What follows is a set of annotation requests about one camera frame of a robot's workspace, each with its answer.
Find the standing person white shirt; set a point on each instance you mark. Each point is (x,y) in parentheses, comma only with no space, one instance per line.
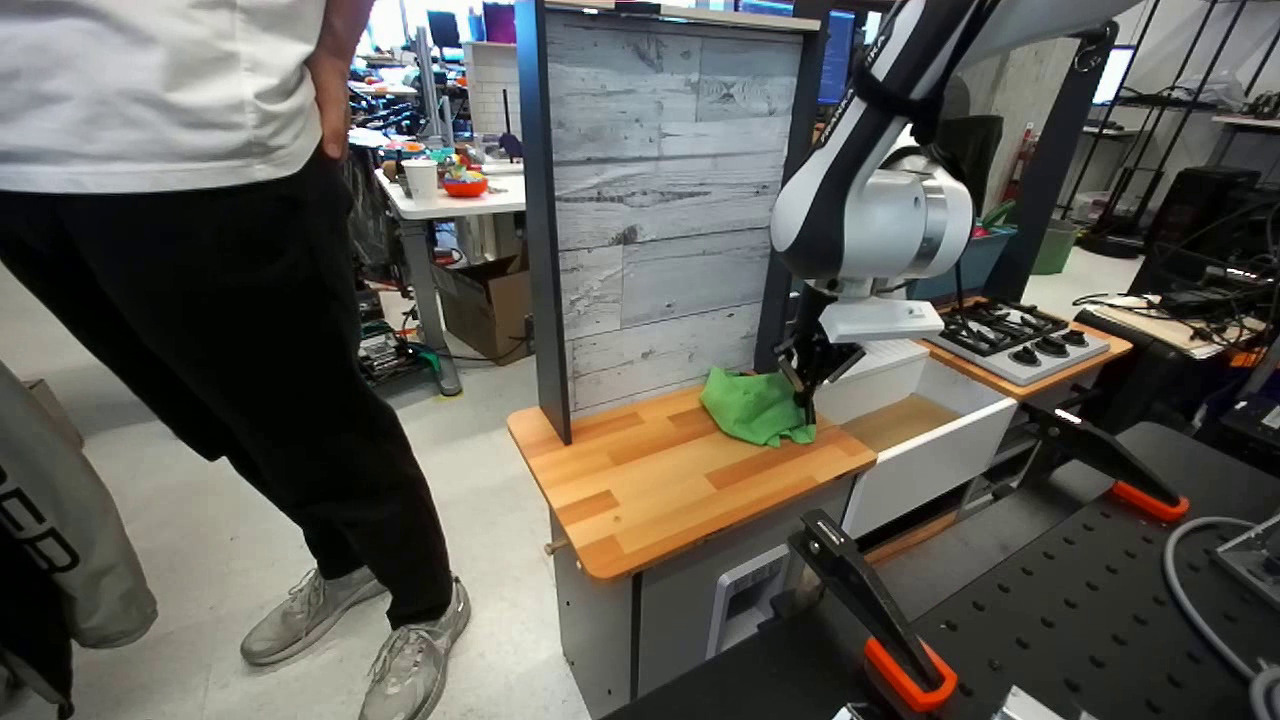
(201,264)

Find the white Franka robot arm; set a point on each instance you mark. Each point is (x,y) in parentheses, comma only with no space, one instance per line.
(880,221)

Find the green toy leaves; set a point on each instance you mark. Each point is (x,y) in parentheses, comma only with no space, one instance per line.
(996,215)

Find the grey metal camera mount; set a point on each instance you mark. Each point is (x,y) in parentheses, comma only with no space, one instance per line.
(1261,561)

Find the grey toy stove hob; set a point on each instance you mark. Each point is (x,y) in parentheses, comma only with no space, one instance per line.
(1012,340)

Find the red fire extinguisher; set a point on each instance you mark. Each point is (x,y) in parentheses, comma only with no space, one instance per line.
(1025,147)

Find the white cup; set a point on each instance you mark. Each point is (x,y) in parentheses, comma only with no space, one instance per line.
(423,181)

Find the red bowl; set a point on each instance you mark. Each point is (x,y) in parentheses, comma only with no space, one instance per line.
(466,185)

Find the green bin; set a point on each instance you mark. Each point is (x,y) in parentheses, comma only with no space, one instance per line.
(1059,248)

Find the white desk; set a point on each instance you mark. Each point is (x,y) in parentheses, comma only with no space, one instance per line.
(455,200)

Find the standing person bare forearm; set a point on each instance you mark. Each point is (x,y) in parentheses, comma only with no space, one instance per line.
(341,81)

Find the grey sneaker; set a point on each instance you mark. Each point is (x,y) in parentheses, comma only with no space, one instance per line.
(414,660)
(304,619)

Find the white sink basin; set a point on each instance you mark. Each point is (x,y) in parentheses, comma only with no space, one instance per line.
(934,464)

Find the black machine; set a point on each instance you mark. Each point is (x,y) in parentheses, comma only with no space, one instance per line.
(1206,243)

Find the brown cardboard box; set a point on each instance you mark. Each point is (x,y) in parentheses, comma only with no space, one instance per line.
(487,314)

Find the light grey wrist camera block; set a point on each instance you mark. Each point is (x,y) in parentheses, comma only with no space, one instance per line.
(880,320)

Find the blue monitor screen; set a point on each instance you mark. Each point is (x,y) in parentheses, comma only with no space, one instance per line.
(835,53)

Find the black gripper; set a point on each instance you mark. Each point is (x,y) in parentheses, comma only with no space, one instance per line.
(825,340)

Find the green cloth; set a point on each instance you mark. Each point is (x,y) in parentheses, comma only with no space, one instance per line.
(752,406)

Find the grey wood print back panel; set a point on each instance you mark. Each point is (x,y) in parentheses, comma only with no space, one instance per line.
(665,200)

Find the teal storage bin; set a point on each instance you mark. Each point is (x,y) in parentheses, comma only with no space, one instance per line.
(991,260)

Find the wooden top grey cabinet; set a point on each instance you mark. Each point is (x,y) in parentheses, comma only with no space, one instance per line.
(665,615)

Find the pale grey hoodie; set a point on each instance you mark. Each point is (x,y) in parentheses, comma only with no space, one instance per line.
(64,533)

